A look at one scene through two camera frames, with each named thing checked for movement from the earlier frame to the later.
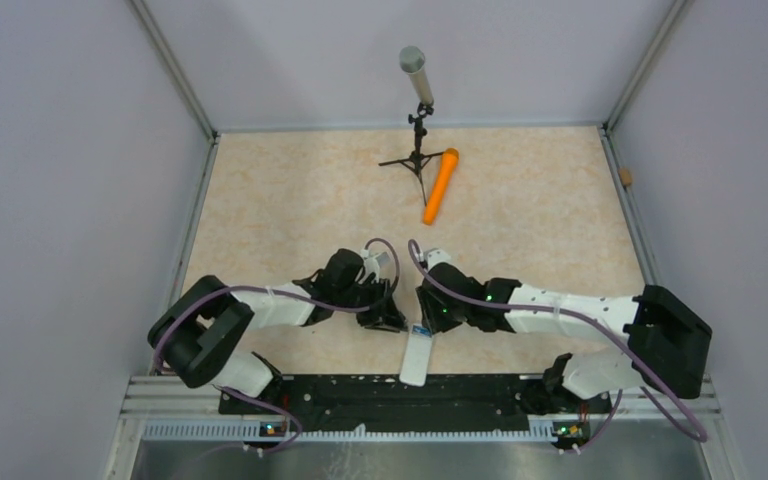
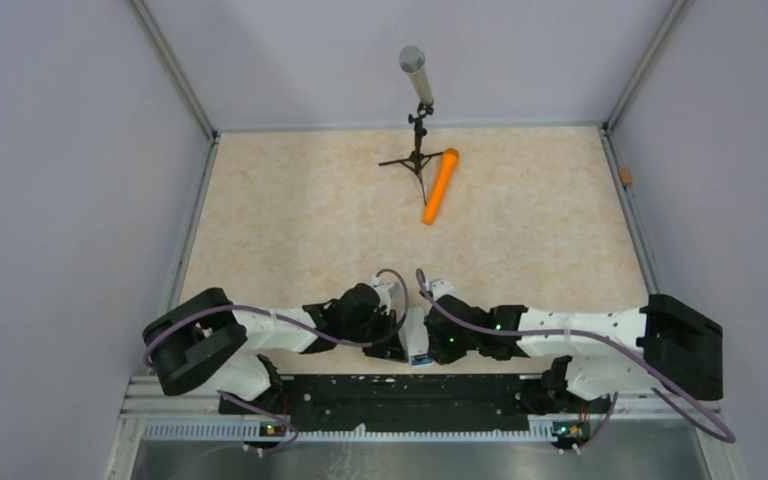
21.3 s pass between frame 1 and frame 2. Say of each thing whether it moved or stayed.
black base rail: stayed
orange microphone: stayed
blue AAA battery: moved
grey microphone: stayed
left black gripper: moved
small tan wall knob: stayed
